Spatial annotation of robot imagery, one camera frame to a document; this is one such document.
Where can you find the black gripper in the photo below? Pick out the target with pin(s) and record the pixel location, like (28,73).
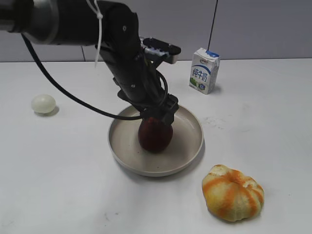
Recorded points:
(140,83)

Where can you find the dark red apple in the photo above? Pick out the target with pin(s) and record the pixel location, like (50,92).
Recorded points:
(153,135)

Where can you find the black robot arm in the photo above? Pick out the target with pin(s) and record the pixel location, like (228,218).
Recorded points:
(112,28)

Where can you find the beige round plate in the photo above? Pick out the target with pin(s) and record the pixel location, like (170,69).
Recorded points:
(186,144)

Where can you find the white blue milk carton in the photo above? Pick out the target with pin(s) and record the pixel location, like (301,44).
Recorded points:
(204,70)

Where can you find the peeled orange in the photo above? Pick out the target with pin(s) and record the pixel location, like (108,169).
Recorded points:
(230,195)

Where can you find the white egg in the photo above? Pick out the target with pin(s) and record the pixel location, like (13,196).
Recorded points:
(43,104)

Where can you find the white zip tie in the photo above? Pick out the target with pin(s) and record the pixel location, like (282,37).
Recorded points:
(95,8)

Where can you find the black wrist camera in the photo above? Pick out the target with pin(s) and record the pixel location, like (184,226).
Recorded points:
(155,49)

